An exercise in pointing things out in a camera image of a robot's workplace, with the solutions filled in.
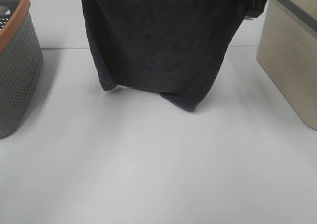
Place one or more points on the dark navy towel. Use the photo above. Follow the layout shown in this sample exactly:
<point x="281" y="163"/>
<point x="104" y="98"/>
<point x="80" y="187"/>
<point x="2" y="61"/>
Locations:
<point x="173" y="47"/>

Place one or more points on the beige bin grey rim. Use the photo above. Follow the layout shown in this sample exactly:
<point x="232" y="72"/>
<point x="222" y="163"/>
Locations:
<point x="288" y="53"/>

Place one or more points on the grey perforated basket orange rim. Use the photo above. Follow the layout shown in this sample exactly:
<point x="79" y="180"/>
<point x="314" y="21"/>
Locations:
<point x="21" y="61"/>

